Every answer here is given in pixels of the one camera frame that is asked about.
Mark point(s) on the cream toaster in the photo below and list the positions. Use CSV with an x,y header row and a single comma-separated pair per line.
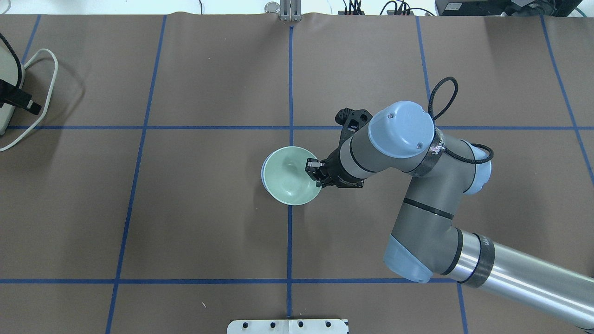
x,y
9,78

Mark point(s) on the green bowl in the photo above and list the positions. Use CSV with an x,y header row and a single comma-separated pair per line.
x,y
286,178

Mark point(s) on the brown paper table mat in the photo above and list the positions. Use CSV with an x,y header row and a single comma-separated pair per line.
x,y
137,207

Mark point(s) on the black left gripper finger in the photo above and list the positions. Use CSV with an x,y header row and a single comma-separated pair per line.
x,y
9,94

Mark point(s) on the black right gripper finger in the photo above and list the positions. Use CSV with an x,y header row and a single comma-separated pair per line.
x,y
313,165

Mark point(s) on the black monitor base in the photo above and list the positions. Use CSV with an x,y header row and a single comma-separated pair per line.
x,y
506,8

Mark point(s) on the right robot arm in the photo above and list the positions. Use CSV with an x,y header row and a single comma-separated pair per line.
x,y
424,241

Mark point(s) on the blue bowl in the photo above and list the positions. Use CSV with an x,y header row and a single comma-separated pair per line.
x,y
262,173

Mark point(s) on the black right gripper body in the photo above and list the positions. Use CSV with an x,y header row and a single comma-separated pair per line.
x,y
335,172

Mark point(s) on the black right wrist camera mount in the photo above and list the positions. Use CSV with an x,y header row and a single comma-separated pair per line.
x,y
351,121

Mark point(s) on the white mounting plate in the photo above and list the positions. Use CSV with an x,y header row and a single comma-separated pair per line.
x,y
289,326

